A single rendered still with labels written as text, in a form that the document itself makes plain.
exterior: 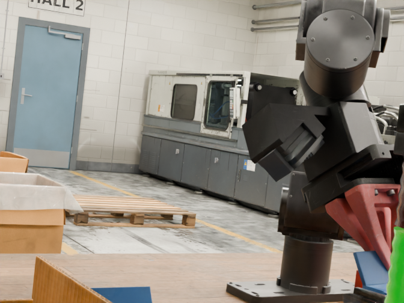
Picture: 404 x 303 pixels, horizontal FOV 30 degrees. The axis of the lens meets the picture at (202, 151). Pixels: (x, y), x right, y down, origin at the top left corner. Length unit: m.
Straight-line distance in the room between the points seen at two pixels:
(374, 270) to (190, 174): 9.87
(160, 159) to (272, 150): 10.78
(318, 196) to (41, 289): 0.26
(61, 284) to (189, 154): 9.95
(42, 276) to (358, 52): 0.34
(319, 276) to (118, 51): 11.15
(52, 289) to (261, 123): 0.23
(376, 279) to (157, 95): 11.18
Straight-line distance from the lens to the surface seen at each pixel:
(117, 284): 0.94
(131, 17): 12.15
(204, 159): 10.21
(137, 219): 6.97
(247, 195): 9.20
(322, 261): 0.96
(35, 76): 11.59
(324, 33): 0.65
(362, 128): 0.68
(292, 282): 0.96
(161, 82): 11.72
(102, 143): 12.00
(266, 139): 0.64
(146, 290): 0.72
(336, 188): 0.68
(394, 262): 0.29
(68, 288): 0.65
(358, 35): 0.65
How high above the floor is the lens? 1.12
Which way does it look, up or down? 3 degrees down
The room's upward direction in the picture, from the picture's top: 7 degrees clockwise
